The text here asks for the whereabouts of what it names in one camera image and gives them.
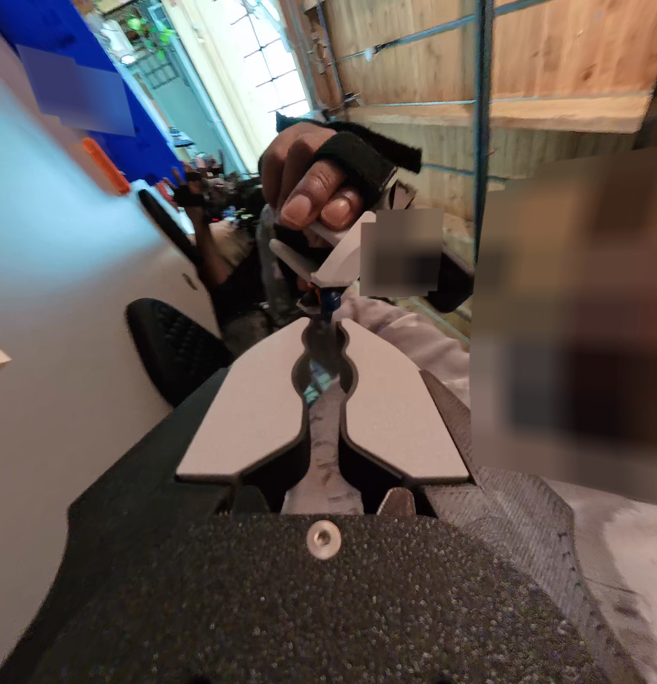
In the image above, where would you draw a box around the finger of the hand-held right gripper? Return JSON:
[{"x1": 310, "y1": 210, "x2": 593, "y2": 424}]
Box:
[
  {"x1": 269, "y1": 238, "x2": 327, "y2": 311},
  {"x1": 311, "y1": 212, "x2": 377, "y2": 291}
]

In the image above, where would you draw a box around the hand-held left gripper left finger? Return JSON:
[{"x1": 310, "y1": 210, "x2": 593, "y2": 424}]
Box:
[{"x1": 176, "y1": 319, "x2": 314, "y2": 484}]

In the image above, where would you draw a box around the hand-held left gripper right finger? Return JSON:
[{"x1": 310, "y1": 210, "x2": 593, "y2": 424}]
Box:
[{"x1": 339, "y1": 319, "x2": 471, "y2": 487}]

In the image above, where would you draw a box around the person's right forearm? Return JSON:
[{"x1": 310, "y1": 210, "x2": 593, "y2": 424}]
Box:
[{"x1": 334, "y1": 294, "x2": 473, "y2": 407}]

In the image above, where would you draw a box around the person's right hand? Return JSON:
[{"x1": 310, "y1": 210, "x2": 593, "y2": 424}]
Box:
[{"x1": 257, "y1": 120, "x2": 398, "y2": 268}]

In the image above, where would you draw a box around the black mesh office chair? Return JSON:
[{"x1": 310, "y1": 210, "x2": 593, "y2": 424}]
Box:
[{"x1": 126, "y1": 297, "x2": 235, "y2": 409}]

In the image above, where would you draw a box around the blue plastic bin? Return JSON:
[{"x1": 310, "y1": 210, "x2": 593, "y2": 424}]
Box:
[{"x1": 0, "y1": 0, "x2": 185, "y2": 185}]

